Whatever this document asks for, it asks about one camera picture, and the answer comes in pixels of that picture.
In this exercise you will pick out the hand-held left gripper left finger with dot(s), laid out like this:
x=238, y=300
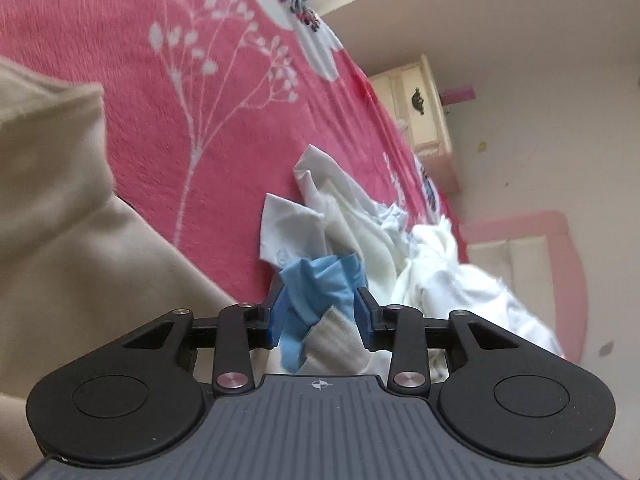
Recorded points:
x=276, y=325

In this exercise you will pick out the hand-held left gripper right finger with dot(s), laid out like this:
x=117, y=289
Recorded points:
x=361, y=320

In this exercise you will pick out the cream ribbed cuff garment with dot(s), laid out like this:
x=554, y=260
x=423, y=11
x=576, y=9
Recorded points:
x=332, y=342

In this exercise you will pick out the blue garment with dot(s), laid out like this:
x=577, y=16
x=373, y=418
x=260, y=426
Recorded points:
x=320, y=285

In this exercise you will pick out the beige jacket with black trim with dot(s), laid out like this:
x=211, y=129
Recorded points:
x=75, y=235

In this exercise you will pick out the white clothes heap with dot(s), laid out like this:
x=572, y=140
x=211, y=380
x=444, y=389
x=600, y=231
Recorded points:
x=440, y=270

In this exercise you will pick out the pink framed headboard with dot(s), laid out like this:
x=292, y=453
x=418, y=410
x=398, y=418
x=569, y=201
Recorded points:
x=525, y=225

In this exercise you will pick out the cream nightstand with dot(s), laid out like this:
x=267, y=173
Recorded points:
x=425, y=125

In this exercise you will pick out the pink floral blanket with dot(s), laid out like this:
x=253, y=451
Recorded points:
x=175, y=110

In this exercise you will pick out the pink box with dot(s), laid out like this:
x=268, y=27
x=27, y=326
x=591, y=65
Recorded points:
x=457, y=95

